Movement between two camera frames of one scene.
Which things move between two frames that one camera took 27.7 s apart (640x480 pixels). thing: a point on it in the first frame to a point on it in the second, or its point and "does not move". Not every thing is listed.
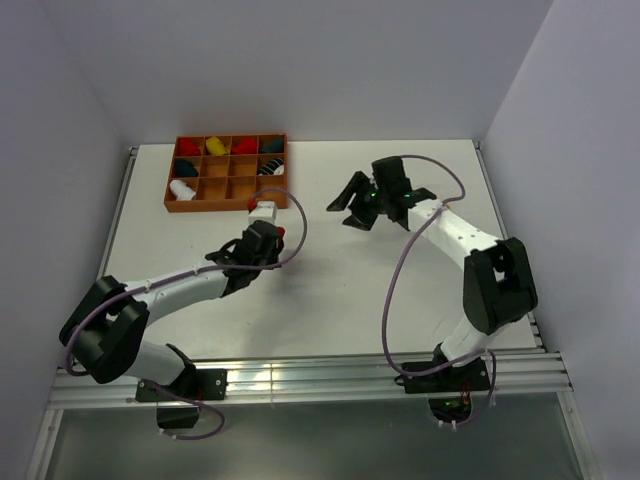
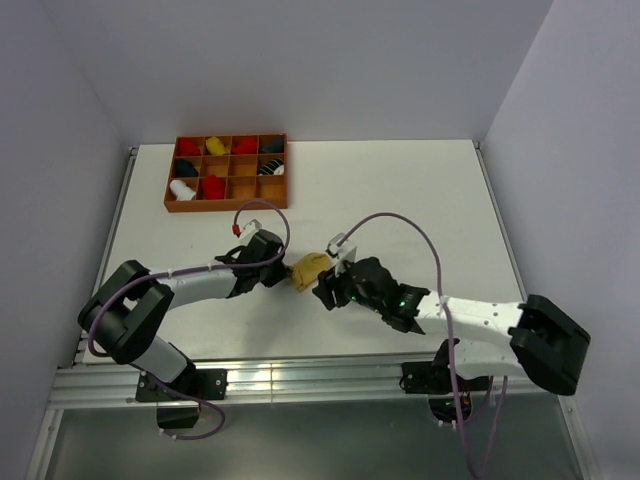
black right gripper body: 370,199 to 345,290
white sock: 181,191 does not move
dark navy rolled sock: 184,168 does not move
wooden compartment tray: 225,172 does not move
